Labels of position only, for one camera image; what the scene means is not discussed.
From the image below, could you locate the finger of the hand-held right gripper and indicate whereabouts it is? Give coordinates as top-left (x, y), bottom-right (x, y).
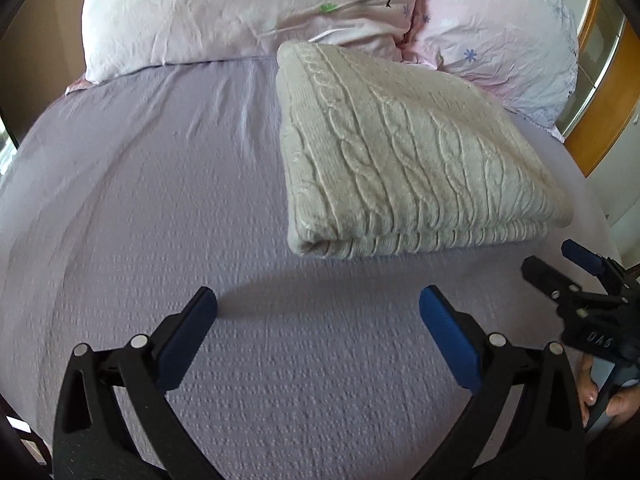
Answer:
top-left (561, 238), bottom-right (640, 302)
top-left (521, 255), bottom-right (622, 312)

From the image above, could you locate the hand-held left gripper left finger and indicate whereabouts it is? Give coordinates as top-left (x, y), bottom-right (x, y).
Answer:
top-left (52, 287), bottom-right (219, 480)

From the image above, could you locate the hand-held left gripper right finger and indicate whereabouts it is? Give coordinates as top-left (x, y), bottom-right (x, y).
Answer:
top-left (418, 285), bottom-right (586, 480)

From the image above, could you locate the person's right hand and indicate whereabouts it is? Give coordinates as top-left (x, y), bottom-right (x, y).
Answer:
top-left (576, 354), bottom-right (640, 430)

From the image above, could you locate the lavender textured bed sheet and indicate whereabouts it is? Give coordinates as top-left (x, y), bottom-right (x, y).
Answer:
top-left (0, 52), bottom-right (623, 480)

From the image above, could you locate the wooden wardrobe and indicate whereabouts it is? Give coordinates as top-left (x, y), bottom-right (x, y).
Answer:
top-left (554, 0), bottom-right (640, 179)

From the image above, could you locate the pink floral pillow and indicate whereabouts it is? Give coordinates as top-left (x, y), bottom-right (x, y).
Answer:
top-left (406, 0), bottom-right (580, 133)

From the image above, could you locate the pale pink tree print pillow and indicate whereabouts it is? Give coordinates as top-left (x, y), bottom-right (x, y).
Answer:
top-left (80, 0), bottom-right (427, 84)

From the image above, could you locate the cream cable knit sweater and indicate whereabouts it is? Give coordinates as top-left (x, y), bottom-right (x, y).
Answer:
top-left (275, 41), bottom-right (574, 259)

